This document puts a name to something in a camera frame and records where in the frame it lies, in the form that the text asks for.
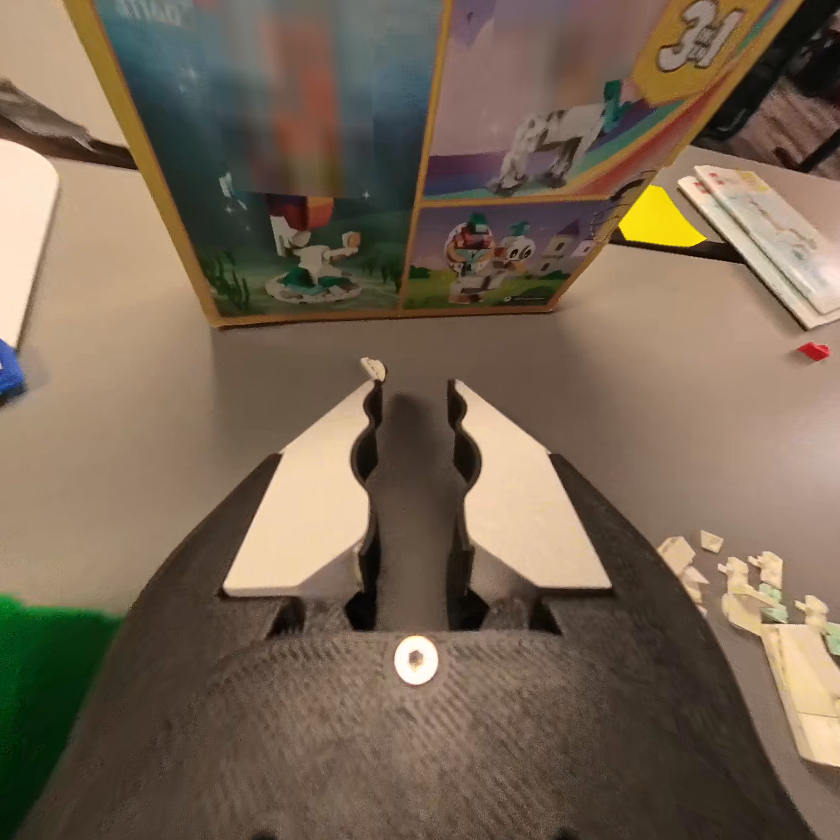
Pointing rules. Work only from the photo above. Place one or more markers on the yellow sticky note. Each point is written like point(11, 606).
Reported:
point(656, 220)

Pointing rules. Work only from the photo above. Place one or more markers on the cluster of small white lego bricks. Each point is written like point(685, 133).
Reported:
point(682, 558)

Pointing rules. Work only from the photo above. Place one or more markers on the black office chair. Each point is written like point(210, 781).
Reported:
point(787, 85)

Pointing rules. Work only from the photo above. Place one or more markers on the lego instruction booklet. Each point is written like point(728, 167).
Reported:
point(735, 256)
point(774, 229)

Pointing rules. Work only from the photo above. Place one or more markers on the yellow lego set box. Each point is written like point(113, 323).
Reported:
point(164, 197)

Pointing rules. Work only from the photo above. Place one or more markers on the white lego wedge build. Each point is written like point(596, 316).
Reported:
point(797, 663)

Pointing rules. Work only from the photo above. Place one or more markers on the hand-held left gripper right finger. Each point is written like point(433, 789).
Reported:
point(531, 518)

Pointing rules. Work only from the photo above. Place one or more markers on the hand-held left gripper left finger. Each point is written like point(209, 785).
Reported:
point(302, 512)

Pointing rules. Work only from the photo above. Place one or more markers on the small white lego piece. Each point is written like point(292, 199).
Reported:
point(373, 367)

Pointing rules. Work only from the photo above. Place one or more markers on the green plastic bin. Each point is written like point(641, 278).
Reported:
point(39, 669)

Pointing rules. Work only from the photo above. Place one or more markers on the red lego piece with hole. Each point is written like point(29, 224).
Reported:
point(814, 351)

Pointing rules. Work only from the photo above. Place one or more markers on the blue lego piece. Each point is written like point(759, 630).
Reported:
point(8, 371)

